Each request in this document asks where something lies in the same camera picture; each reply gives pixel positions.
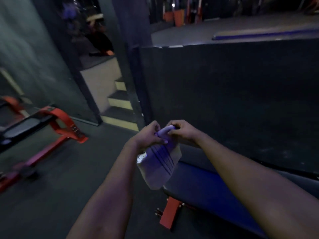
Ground yellow edged stair steps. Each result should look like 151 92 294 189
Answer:
100 77 140 132

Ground person's right forearm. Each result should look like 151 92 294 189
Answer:
196 133 319 239

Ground white striped cloth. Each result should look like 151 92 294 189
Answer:
136 125 182 190

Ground blue edged floor mat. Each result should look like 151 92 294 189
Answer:
212 25 319 41

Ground red framed weight bench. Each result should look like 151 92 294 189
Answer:
0 96 89 193

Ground person's left hand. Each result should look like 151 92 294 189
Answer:
129 120 168 150

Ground dark raised platform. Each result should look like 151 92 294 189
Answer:
132 12 319 181

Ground person's right hand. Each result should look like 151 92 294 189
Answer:
165 120 205 148

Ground orange gym equipment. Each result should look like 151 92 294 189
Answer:
162 0 203 28

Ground person's left forearm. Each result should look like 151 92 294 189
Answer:
66 142 143 239

